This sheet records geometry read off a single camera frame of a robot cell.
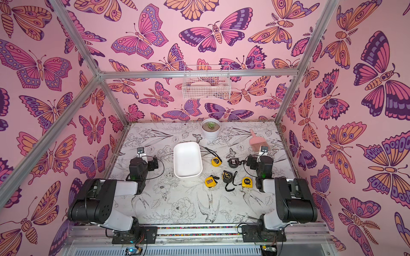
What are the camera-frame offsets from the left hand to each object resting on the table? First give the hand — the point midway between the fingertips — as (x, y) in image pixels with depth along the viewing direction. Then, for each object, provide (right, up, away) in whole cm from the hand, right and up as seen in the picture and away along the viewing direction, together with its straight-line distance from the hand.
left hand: (149, 155), depth 95 cm
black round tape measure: (+51, -5, 0) cm, 51 cm away
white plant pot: (+37, +16, +9) cm, 41 cm away
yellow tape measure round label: (+41, -4, +3) cm, 41 cm away
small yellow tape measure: (+57, -14, -7) cm, 59 cm away
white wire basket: (+41, +40, 0) cm, 57 cm away
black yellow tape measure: (+47, -12, -5) cm, 48 cm away
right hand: (+63, 0, -1) cm, 63 cm away
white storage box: (+23, -5, +3) cm, 24 cm away
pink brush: (+68, +7, +13) cm, 70 cm away
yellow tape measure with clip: (+37, -14, -5) cm, 40 cm away
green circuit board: (+2, -40, -24) cm, 47 cm away
